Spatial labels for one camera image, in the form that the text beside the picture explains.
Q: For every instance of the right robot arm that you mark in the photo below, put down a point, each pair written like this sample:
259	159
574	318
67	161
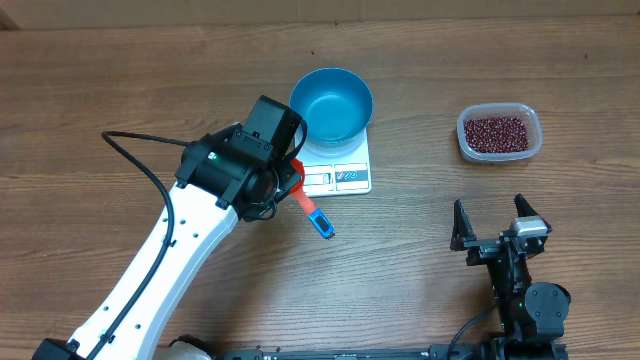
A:
531	314

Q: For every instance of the blue bowl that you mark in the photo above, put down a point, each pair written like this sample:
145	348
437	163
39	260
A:
336	104

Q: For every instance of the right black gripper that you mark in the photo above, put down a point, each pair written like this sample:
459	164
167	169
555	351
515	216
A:
491	248

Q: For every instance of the orange measuring scoop blue handle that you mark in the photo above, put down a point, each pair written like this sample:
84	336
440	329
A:
317	218

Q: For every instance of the white kitchen scale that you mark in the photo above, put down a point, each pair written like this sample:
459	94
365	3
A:
337	170

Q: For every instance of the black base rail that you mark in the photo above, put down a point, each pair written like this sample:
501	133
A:
345	354

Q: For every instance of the clear plastic container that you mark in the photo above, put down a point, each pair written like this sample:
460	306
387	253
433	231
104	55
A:
522	111

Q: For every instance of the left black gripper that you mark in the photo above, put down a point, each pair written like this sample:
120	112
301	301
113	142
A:
289	177

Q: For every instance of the red beans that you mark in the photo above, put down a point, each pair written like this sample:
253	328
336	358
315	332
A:
496	135

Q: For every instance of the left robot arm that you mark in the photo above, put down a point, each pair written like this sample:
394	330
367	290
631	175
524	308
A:
239	173

